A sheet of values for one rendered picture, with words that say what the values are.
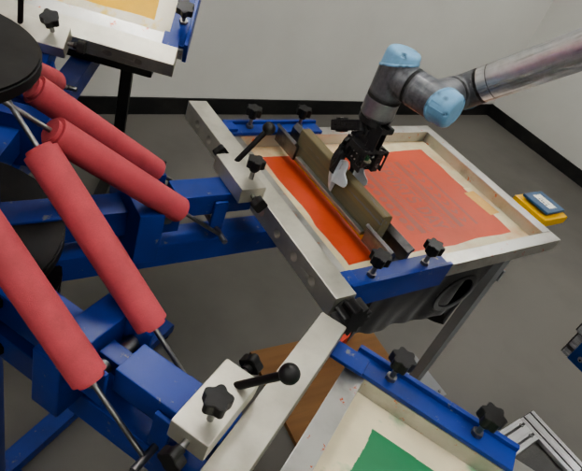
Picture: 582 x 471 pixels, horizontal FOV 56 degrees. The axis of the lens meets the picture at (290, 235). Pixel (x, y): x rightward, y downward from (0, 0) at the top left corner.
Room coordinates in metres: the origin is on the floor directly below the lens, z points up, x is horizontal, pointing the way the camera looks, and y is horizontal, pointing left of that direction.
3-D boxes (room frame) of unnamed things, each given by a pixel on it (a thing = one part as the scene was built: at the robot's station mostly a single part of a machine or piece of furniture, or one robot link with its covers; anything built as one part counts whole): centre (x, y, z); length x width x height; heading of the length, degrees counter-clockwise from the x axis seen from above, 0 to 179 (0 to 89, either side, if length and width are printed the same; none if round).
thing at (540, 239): (1.32, -0.22, 0.97); 0.79 x 0.58 x 0.04; 135
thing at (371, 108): (1.15, -0.08, 1.24); 0.08 x 0.08 x 0.05
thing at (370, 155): (1.14, -0.08, 1.16); 0.09 x 0.08 x 0.12; 45
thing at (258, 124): (1.35, 0.15, 0.98); 0.30 x 0.05 x 0.07; 135
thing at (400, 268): (0.95, -0.24, 0.98); 0.30 x 0.05 x 0.07; 135
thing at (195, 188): (0.92, 0.18, 1.02); 0.17 x 0.06 x 0.05; 135
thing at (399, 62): (1.15, -0.08, 1.32); 0.09 x 0.08 x 0.11; 59
